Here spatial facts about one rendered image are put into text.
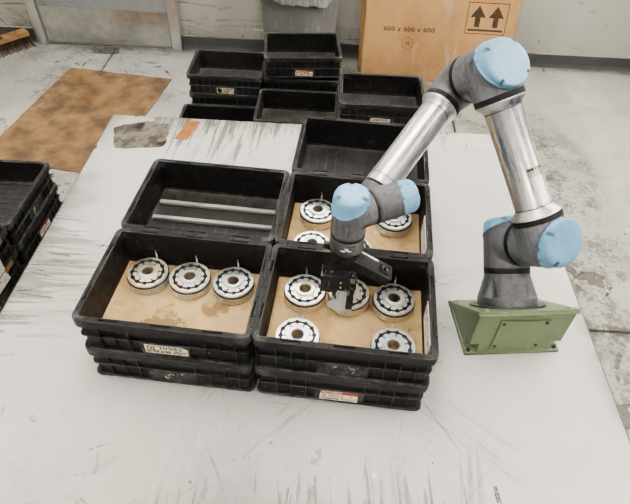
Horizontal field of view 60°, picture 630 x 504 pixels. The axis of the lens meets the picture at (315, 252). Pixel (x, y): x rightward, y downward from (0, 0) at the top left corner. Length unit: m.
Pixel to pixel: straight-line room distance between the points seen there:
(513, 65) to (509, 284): 0.52
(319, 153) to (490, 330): 0.81
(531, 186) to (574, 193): 2.04
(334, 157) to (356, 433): 0.91
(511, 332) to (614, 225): 1.87
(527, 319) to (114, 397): 1.02
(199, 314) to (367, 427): 0.48
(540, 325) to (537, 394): 0.17
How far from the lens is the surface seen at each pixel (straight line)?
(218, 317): 1.37
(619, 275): 3.00
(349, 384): 1.29
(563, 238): 1.36
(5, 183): 2.73
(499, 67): 1.30
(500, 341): 1.50
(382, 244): 1.54
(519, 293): 1.47
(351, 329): 1.34
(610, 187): 3.53
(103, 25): 4.60
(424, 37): 4.08
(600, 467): 1.47
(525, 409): 1.48
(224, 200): 1.67
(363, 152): 1.88
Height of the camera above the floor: 1.90
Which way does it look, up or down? 45 degrees down
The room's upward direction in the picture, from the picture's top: 2 degrees clockwise
